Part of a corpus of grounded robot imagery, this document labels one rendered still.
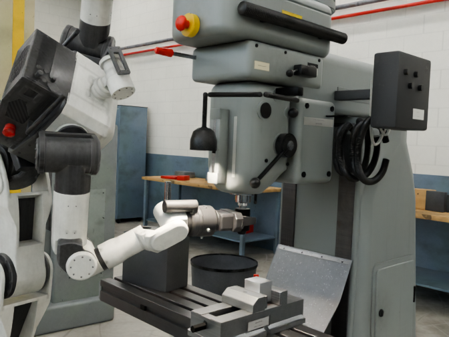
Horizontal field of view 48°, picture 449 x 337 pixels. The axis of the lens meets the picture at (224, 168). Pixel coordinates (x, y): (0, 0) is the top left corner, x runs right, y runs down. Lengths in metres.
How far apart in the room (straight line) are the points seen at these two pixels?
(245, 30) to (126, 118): 7.47
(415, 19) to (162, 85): 4.54
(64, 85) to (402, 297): 1.36
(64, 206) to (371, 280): 1.03
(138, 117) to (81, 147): 7.60
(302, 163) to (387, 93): 0.31
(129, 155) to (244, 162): 7.44
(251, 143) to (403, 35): 4.78
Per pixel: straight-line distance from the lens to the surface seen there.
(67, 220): 1.34
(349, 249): 1.74
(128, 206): 8.87
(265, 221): 7.09
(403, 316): 2.02
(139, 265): 1.89
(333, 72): 1.67
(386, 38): 6.18
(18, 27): 3.02
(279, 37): 1.44
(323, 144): 1.61
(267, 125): 1.43
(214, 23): 1.33
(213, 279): 3.40
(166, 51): 1.44
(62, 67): 1.44
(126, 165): 8.77
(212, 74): 1.45
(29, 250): 1.71
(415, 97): 1.56
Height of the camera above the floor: 1.46
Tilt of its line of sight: 3 degrees down
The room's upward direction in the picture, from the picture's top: 2 degrees clockwise
